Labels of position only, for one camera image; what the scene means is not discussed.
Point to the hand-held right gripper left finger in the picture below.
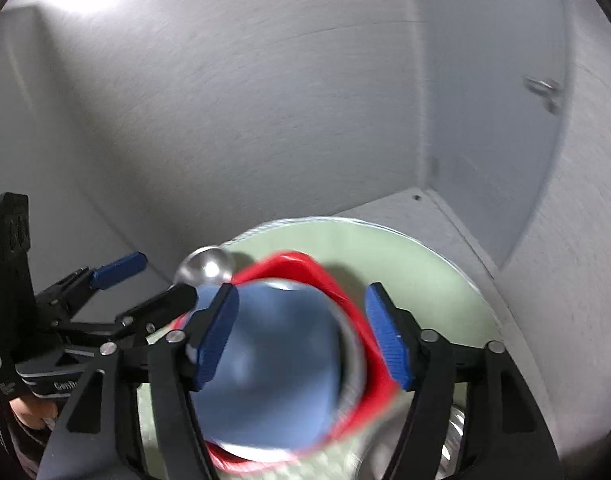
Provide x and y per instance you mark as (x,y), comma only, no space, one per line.
(216,337)

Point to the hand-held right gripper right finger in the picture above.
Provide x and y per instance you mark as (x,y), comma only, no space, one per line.
(388,340)

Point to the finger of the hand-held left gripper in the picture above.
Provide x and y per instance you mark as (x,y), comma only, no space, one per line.
(117,269)
(163,305)

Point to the metal spoon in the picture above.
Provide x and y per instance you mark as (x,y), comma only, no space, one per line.
(205,266)

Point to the blue cup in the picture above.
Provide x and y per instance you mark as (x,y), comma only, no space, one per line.
(275,360)

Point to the red bowl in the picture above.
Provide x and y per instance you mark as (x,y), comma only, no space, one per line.
(335,285)

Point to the pale green plate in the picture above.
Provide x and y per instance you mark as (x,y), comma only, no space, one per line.
(410,260)

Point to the grey cabinet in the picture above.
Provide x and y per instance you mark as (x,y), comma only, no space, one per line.
(235,110)

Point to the person's left hand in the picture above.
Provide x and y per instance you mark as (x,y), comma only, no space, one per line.
(31,412)

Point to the shiny metal bowl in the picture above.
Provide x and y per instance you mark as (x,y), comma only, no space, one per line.
(455,435)

